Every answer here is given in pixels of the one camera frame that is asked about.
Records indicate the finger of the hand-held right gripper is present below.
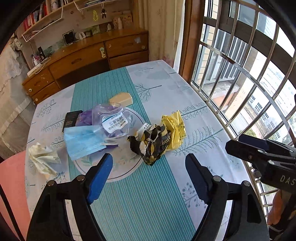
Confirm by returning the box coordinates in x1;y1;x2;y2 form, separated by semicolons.
225;140;296;164
238;134;296;154

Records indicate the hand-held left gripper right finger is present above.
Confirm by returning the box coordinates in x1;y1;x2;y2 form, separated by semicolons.
185;153;270;241

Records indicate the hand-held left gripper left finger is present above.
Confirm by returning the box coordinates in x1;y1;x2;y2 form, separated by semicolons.
26;153;114;241

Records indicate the blue face mask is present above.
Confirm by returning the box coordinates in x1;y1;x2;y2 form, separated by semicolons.
63;126;119;161

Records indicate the yellow plastic bag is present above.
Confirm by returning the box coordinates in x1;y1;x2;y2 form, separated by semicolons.
161;110;187;151

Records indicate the black and yellow wrapper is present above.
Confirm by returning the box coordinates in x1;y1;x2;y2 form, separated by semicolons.
127;123;172;166

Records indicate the clear bag with purple contents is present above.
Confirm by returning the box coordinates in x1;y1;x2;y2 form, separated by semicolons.
76;103;134;139

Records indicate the white tissue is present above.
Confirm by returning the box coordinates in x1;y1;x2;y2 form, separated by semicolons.
28;142;62;180

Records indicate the black printed packet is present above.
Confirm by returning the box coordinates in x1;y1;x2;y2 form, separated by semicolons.
62;110;83;133

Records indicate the cream block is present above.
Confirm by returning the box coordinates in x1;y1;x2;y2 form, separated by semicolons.
109;92;133;107

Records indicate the person's right hand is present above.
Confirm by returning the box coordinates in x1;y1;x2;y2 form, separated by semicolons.
267;190;287;226

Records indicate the metal window grille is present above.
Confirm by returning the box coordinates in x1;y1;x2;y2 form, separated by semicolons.
190;0;296;209

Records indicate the white lace cover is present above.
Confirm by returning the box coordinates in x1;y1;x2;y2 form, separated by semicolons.
0;38;35;160

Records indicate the wooden dresser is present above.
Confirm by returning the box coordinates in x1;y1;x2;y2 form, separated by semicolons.
22;29;149;106

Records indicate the white power strip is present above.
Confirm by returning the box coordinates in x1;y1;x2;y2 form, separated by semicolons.
26;67;41;77

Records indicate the cream curtain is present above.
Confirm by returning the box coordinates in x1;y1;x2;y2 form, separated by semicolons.
134;0;192;75

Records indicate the brown cardboard box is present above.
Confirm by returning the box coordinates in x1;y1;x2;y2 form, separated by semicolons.
112;13;134;29

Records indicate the row of books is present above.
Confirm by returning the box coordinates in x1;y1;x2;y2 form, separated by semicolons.
23;0;74;32

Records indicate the wooden window frame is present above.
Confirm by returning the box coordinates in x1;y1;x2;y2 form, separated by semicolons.
179;0;206;81

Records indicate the black picture frame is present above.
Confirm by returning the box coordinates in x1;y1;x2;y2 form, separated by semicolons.
63;29;75;45

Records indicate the white wire wall shelf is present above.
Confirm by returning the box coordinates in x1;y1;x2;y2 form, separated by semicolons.
22;0;121;42

